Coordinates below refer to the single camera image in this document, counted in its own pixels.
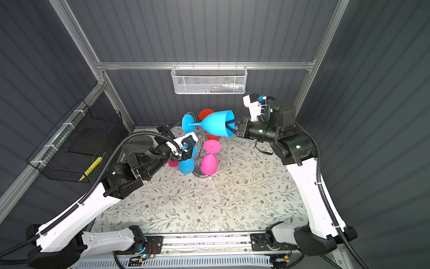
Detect blue wine glass front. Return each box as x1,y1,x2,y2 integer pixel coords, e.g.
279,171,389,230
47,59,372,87
178,146,198,175

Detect yellow black object in basket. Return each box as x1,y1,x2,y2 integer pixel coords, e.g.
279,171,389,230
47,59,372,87
79,157,103,182

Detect chrome wine glass rack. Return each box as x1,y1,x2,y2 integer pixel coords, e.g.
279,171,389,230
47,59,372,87
187,113,212,177

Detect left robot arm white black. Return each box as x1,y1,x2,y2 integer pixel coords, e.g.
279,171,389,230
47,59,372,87
28,126,198,269

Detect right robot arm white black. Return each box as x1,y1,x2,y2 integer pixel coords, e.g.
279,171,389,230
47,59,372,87
226,95,358,256

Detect white mesh wall basket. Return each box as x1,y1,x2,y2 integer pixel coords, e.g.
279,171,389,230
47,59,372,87
171,67,248,95

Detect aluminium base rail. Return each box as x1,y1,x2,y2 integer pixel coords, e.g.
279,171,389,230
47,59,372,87
70,231,340,256

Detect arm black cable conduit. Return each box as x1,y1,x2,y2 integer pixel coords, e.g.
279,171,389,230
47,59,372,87
295,122,370,269
0,130,175,265

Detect pink wine glass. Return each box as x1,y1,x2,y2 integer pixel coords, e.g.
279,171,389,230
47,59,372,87
200,140,222,176
168,160,179,168

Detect blue wine glass back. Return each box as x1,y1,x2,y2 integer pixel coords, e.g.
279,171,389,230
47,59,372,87
181,111,235,137

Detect items in white basket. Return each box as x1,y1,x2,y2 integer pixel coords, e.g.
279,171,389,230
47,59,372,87
197,84,246,93

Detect red wine glass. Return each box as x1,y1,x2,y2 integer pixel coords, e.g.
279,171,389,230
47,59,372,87
198,108,221,142

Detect black wire wall basket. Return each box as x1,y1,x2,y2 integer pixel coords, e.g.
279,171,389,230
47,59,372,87
27,101,127,183

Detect pink wine glass front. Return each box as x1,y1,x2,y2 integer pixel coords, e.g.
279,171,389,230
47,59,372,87
200,140,222,176

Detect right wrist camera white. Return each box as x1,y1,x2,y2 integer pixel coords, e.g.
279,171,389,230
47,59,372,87
243,93,267,122

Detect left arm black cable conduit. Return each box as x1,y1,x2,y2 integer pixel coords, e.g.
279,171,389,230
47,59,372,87
0,130,175,265

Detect blue wine glass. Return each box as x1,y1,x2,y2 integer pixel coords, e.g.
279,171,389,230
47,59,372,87
181,111,235,137
178,146,198,175

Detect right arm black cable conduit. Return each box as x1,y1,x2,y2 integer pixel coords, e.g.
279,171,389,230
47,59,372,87
295,122,370,269

